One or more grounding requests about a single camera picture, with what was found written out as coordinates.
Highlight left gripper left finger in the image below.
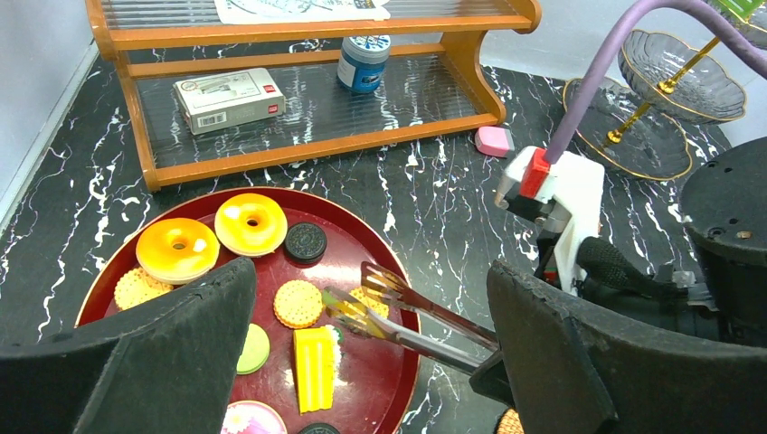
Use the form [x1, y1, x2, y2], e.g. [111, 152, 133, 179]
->
[1, 258, 257, 433]

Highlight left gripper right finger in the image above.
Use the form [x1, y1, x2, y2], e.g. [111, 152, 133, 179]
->
[486, 261, 766, 433]

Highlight dark red round tray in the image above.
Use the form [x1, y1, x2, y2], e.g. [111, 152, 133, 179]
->
[74, 186, 421, 434]

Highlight round biscuit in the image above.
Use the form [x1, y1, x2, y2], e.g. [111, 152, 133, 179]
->
[114, 268, 174, 311]
[272, 279, 324, 329]
[350, 287, 390, 319]

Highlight yellow cake slice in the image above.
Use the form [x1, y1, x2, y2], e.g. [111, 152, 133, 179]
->
[293, 325, 342, 413]

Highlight black sandwich cookie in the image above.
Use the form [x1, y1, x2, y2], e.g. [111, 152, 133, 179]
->
[298, 422, 340, 434]
[283, 222, 327, 265]

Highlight metal tongs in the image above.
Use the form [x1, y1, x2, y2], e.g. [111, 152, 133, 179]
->
[320, 261, 500, 374]

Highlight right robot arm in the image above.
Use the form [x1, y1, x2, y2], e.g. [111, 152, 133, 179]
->
[576, 138, 766, 347]

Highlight green macaron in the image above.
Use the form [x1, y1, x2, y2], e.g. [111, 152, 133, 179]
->
[236, 324, 270, 375]

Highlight pink donut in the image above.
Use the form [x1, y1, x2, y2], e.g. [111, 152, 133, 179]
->
[220, 401, 288, 434]

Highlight orange donut left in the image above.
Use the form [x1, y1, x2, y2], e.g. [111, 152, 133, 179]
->
[135, 218, 220, 286]

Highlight orange donut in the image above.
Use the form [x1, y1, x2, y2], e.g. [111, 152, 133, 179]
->
[213, 193, 288, 258]
[135, 218, 220, 286]

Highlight near woven coaster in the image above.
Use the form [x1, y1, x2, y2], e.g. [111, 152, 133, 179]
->
[494, 409, 524, 434]

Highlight orange donut right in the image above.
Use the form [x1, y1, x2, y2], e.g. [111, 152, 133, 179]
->
[213, 193, 288, 258]

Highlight glass three-tier dessert stand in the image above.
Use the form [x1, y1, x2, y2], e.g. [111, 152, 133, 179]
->
[573, 28, 747, 182]

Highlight small white box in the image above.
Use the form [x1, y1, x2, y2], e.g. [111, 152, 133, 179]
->
[173, 68, 286, 136]

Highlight wooden three-tier shelf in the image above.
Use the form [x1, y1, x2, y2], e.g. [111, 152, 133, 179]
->
[85, 1, 542, 192]

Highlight pink eraser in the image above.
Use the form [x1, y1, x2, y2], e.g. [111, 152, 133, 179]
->
[475, 126, 514, 158]

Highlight blue jar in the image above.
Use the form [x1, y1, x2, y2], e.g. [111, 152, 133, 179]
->
[336, 34, 392, 94]

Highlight white flat package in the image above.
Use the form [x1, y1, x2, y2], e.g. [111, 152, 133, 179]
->
[213, 0, 391, 24]

